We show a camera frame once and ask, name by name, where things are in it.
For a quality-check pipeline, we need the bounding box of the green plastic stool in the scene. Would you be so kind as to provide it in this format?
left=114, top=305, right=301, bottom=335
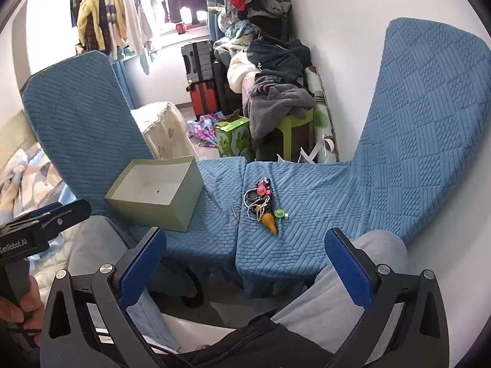
left=255, top=108, right=314, bottom=162

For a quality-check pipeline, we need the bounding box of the silver ring bangle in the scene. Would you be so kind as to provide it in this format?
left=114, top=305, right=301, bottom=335
left=247, top=204, right=265, bottom=222

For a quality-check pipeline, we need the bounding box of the red suitcase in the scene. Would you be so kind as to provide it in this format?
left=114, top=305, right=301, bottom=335
left=186, top=80, right=220, bottom=117

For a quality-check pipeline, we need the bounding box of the small silver earring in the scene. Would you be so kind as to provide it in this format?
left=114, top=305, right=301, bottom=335
left=231, top=205, right=241, bottom=217

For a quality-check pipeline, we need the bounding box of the cream lace covered box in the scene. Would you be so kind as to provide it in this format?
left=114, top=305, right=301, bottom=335
left=131, top=102, right=198, bottom=159

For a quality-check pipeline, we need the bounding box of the green cartoon cardboard box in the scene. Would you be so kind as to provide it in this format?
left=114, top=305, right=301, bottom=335
left=215, top=110, right=253, bottom=162

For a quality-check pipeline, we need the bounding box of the grey fleece garment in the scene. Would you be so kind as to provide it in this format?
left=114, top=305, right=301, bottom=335
left=243, top=75, right=315, bottom=140

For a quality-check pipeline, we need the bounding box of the yellow hanging jacket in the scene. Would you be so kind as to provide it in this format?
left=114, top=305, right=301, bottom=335
left=76, top=0, right=106, bottom=52

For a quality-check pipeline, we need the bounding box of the dark navy jacket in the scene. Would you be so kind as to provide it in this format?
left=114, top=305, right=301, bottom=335
left=246, top=36, right=311, bottom=83

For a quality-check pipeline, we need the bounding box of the orange carrot charm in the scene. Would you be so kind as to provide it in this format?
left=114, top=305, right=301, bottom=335
left=261, top=212, right=277, bottom=234

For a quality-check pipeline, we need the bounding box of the cream white puffy garment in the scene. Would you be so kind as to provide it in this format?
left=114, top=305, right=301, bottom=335
left=227, top=51, right=259, bottom=94

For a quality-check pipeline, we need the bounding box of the patterned bed blanket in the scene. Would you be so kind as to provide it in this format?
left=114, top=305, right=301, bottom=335
left=1, top=143, right=78, bottom=296

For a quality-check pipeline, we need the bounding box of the green round charm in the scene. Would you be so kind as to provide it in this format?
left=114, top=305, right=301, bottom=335
left=274, top=209, right=289, bottom=218

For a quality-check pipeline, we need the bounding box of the left blue covered chair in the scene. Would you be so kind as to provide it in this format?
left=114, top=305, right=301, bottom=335
left=22, top=52, right=246, bottom=270

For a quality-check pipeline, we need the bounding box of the purple patterned cloth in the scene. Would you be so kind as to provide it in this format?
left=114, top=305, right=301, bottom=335
left=186, top=111, right=225, bottom=148

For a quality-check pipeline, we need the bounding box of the floral rolled mat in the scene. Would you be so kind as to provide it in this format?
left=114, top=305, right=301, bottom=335
left=305, top=66, right=339, bottom=164

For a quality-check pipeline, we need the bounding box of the pale green box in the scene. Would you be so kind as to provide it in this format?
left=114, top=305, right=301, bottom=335
left=105, top=156, right=204, bottom=232

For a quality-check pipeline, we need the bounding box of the person's grey trouser leg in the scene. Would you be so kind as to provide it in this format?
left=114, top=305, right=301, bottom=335
left=272, top=230, right=408, bottom=353

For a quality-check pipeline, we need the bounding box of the person's left hand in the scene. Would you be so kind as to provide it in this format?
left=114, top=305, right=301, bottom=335
left=0, top=276, right=45, bottom=347

